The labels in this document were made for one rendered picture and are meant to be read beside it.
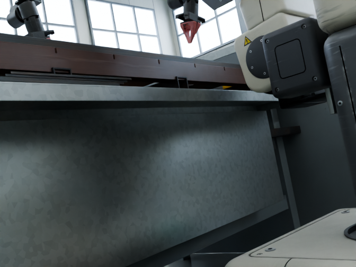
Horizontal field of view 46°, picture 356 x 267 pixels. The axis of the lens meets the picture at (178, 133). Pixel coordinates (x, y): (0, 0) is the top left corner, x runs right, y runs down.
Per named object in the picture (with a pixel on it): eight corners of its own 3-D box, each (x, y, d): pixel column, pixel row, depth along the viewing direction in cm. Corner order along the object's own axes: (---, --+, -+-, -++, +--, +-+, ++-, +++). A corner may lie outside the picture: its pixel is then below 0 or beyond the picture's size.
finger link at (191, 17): (174, 42, 154) (175, 16, 154) (187, 46, 159) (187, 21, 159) (188, 38, 149) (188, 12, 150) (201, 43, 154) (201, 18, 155)
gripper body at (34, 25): (21, 43, 142) (13, 22, 142) (45, 40, 150) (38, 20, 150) (32, 37, 138) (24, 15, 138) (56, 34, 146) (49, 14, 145)
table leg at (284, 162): (288, 260, 185) (258, 111, 190) (294, 257, 190) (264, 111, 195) (301, 260, 182) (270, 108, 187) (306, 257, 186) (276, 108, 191)
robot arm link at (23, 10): (22, -2, 139) (36, -2, 143) (11, 6, 143) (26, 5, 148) (29, 18, 140) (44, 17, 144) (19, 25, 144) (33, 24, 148)
